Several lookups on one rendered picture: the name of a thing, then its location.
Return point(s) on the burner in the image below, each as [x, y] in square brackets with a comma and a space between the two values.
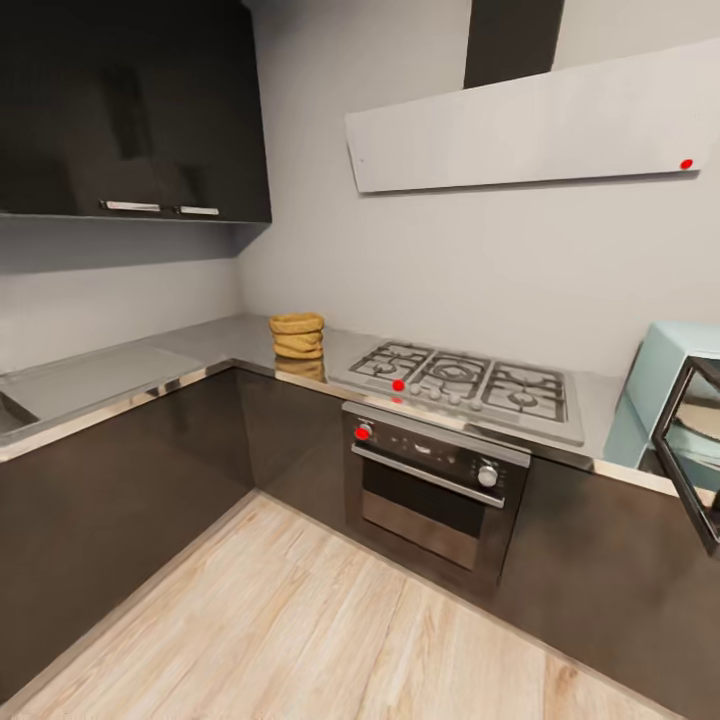
[532, 397]

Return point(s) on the microwave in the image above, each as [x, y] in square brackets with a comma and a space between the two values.
[675, 390]

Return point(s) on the drop in sink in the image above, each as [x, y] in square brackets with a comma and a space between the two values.
[32, 399]

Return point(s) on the oven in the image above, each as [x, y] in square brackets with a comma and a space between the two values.
[444, 498]

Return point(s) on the cabinet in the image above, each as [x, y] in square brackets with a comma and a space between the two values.
[135, 110]

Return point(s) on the popcorn bag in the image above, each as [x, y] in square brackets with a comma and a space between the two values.
[298, 336]

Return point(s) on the range hood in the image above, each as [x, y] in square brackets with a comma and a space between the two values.
[519, 120]

